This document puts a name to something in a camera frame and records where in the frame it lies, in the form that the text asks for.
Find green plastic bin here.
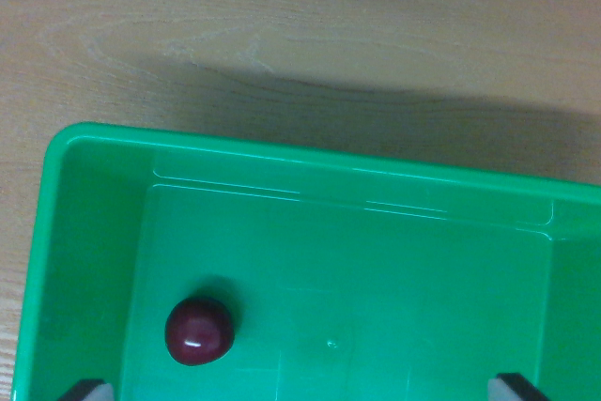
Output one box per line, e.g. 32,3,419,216
8,121,601,401

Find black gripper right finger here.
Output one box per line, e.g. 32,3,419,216
487,372,551,401

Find dark red round fruit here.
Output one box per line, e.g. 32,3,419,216
164,296,236,366

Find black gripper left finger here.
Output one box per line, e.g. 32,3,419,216
56,378,115,401

